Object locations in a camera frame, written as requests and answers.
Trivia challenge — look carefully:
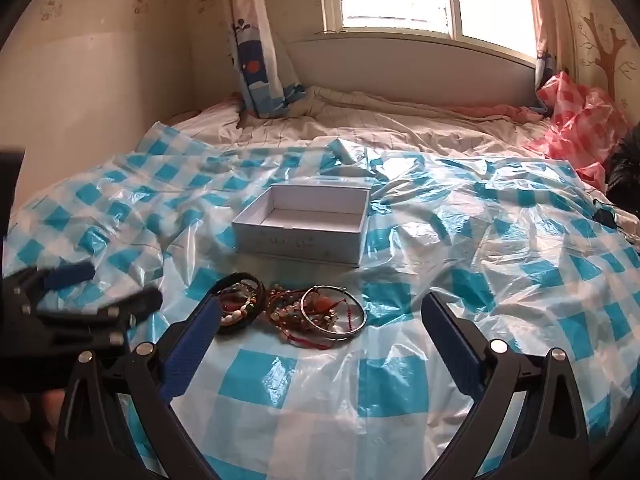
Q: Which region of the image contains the silver bangle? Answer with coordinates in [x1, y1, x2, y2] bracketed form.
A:
[299, 285, 368, 341]

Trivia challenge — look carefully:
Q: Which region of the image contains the blue checkered plastic sheet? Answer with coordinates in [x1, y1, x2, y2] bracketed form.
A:
[10, 120, 640, 480]

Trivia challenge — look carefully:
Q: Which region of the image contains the black plastic bag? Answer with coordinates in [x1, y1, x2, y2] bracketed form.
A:
[605, 127, 640, 211]

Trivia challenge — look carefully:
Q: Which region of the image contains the person's left hand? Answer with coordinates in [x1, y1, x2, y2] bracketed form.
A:
[0, 391, 68, 453]

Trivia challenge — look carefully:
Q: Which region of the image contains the blue printed curtain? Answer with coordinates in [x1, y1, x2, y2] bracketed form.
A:
[227, 0, 307, 120]

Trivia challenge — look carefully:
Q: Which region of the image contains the amber bead bracelet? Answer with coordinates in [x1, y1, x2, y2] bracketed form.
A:
[267, 290, 310, 334]

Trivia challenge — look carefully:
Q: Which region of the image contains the pink checkered plastic sheet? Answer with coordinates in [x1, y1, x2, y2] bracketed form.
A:
[525, 71, 633, 186]

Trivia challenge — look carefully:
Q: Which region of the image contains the tree painted wardrobe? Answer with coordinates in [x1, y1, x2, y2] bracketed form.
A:
[565, 0, 640, 126]

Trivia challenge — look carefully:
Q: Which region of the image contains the white bead bracelet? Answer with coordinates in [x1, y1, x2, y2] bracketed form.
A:
[216, 285, 261, 328]

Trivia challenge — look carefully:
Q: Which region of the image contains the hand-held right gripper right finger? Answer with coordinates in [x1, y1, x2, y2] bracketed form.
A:
[421, 292, 591, 480]

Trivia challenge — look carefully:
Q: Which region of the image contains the pink curtain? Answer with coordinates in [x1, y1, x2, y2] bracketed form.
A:
[522, 0, 573, 111]

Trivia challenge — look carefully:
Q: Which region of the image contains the red cord bracelet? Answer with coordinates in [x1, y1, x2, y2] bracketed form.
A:
[270, 285, 353, 350]

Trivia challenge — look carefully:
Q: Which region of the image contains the black braided bracelet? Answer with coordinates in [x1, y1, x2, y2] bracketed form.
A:
[202, 272, 266, 331]

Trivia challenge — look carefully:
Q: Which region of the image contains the striped beige bed sheet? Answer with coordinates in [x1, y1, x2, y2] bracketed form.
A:
[167, 85, 556, 161]

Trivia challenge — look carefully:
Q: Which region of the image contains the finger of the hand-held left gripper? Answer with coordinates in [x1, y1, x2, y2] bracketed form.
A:
[6, 261, 97, 311]
[29, 286, 164, 356]

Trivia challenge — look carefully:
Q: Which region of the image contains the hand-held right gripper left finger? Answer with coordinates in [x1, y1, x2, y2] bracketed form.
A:
[54, 295, 223, 480]

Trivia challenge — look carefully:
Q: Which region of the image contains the dark shiny object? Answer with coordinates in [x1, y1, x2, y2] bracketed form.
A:
[592, 205, 640, 248]

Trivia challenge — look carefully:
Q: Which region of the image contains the white cardboard box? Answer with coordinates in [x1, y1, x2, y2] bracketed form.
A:
[231, 176, 373, 267]

